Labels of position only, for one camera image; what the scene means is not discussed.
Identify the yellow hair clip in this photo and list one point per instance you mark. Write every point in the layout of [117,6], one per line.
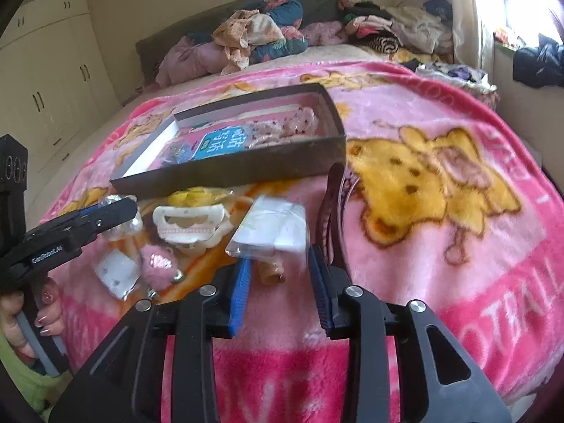
[196,196]

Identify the heap of mixed cloths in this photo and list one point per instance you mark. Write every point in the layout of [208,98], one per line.
[458,77]

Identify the person's left hand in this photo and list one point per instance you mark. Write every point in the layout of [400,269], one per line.
[50,308]

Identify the dark green headboard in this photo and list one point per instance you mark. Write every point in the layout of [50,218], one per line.
[317,2]

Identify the small tan hair clip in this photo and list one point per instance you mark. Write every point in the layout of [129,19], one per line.
[271,273]

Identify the small pink pillow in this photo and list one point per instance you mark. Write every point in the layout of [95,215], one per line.
[324,33]

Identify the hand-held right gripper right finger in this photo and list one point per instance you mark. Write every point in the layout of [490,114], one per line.
[319,291]

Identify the pink printed blanket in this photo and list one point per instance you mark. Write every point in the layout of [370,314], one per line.
[418,273]

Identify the cream curtain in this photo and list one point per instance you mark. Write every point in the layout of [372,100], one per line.
[471,17]

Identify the clear earring card packet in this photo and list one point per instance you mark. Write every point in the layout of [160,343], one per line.
[115,273]

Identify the person's left forearm green sleeve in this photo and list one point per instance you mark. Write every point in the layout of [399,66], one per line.
[17,379]

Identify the dark blue floral pillow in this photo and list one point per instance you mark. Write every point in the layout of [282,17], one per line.
[284,13]

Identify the peach floral cloth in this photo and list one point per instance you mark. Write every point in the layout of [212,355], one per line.
[246,35]

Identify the pink quilt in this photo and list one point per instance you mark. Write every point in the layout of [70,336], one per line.
[189,59]

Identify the dark jacket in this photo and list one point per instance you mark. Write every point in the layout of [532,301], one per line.
[539,64]

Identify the white hair claw clip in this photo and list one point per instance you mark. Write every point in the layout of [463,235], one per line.
[189,229]

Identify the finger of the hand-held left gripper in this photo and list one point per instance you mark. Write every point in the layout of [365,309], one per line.
[116,213]
[86,211]

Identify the orange patterned cloth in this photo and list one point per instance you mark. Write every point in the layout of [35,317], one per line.
[506,37]

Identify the crinkled clear packet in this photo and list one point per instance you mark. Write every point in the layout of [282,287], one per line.
[127,229]

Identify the blue printed card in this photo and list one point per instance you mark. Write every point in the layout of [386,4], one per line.
[218,143]

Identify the pile of clothes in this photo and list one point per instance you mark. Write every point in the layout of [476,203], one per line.
[405,26]

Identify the pink floral scrunchie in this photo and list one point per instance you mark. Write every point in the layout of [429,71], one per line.
[286,125]

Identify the cream wardrobe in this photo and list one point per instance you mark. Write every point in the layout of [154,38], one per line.
[48,75]

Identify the dark red hair claw clip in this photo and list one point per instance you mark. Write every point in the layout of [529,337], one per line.
[335,211]

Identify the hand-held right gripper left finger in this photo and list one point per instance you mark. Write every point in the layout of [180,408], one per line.
[240,295]

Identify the pink fluffy hair clip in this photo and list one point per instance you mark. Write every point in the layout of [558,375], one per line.
[156,266]

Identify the pink shallow box tray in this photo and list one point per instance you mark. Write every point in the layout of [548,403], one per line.
[229,172]

